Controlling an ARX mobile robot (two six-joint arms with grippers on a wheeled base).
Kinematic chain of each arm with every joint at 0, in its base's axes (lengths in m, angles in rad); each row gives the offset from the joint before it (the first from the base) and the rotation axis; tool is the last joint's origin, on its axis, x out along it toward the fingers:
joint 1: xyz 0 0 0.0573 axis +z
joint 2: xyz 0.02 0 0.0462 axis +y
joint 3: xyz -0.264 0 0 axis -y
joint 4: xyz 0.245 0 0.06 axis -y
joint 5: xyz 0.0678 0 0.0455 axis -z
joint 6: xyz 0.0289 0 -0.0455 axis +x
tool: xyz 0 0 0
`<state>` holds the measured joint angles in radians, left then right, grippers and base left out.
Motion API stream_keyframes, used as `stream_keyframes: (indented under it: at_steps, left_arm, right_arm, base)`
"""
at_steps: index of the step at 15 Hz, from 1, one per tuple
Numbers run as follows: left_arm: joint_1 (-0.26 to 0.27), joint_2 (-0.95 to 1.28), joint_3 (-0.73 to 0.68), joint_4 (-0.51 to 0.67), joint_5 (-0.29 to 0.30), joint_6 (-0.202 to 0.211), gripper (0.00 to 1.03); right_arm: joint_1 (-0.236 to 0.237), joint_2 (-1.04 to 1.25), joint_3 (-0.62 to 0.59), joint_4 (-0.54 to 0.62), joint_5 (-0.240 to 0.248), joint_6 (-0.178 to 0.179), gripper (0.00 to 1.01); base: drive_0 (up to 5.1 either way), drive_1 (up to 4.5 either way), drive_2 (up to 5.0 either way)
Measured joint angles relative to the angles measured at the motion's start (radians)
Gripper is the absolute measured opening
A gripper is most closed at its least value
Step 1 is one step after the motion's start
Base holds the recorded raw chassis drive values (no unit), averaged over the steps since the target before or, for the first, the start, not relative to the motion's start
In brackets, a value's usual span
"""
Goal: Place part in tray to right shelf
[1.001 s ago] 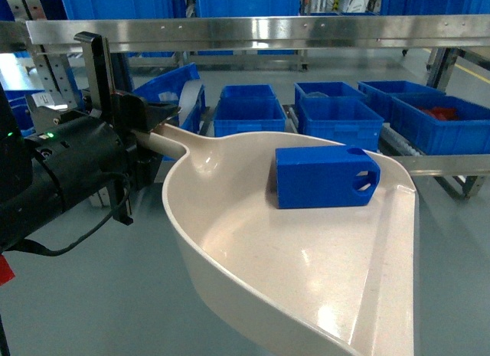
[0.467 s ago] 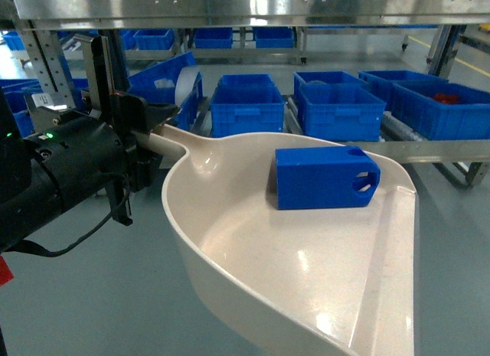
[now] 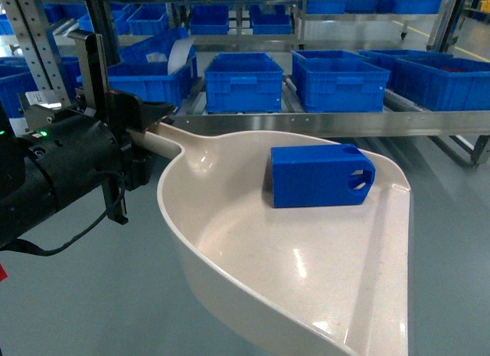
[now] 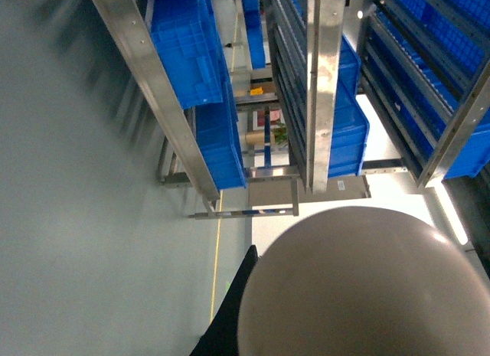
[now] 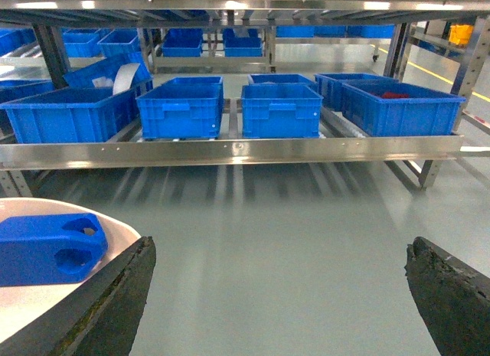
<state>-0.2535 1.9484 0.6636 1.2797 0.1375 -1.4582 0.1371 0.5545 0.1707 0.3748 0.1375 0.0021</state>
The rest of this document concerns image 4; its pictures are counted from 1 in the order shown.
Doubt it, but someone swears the beige plastic dustpan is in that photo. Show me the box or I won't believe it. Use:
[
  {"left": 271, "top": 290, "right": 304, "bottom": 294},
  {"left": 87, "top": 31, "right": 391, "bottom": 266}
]
[{"left": 237, "top": 207, "right": 489, "bottom": 355}]

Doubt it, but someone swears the green potted plant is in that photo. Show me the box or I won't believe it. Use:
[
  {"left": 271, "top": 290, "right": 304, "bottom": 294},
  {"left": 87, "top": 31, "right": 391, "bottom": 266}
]
[{"left": 245, "top": 123, "right": 289, "bottom": 146}]

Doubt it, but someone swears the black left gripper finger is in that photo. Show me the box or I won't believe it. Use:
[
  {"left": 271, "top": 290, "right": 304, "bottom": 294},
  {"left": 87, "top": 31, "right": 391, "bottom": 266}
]
[{"left": 191, "top": 245, "right": 259, "bottom": 356}]

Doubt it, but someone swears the steel shelf rack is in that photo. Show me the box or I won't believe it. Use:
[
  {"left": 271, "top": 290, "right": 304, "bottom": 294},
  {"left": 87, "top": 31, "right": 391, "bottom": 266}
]
[{"left": 92, "top": 0, "right": 489, "bottom": 219}]

